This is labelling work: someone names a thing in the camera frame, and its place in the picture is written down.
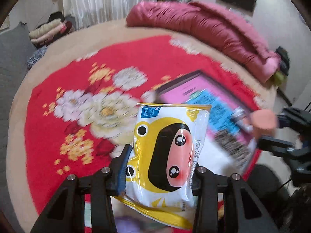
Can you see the beige bed sheet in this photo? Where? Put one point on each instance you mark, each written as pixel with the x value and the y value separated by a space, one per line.
pixel 97 31

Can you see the pink quilt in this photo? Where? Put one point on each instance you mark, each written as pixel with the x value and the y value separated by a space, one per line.
pixel 194 21

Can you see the red floral blanket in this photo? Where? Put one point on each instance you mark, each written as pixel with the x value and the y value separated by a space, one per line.
pixel 145 53

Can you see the cream plush toy purple dress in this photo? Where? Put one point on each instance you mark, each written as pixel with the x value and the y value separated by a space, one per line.
pixel 128 224

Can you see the white curtain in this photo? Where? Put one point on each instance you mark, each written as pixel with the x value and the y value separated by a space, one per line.
pixel 109 0

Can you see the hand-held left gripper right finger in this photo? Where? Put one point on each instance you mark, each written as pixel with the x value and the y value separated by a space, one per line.
pixel 204 182

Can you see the yellow white wet wipes packet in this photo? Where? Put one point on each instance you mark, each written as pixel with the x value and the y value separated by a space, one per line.
pixel 167 150

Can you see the blue patterned cloth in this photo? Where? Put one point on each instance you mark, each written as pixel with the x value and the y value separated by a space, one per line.
pixel 36 57

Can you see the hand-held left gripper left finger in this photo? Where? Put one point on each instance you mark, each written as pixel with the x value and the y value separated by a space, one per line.
pixel 122 172

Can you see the pink folded blanket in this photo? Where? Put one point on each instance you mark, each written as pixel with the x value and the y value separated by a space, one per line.
pixel 48 38

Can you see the black bag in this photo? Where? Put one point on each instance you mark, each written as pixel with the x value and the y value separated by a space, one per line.
pixel 283 58

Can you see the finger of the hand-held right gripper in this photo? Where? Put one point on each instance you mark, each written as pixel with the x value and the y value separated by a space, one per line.
pixel 274 144
pixel 294 119

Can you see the grey quilted headboard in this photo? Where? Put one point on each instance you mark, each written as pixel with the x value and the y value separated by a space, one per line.
pixel 12 53

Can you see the green cloth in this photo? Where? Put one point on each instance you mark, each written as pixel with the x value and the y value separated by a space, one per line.
pixel 279 77

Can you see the dark cardboard box pink inside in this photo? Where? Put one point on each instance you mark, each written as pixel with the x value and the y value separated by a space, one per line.
pixel 184 89

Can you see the peach makeup sponge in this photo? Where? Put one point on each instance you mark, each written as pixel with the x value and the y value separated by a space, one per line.
pixel 263 122

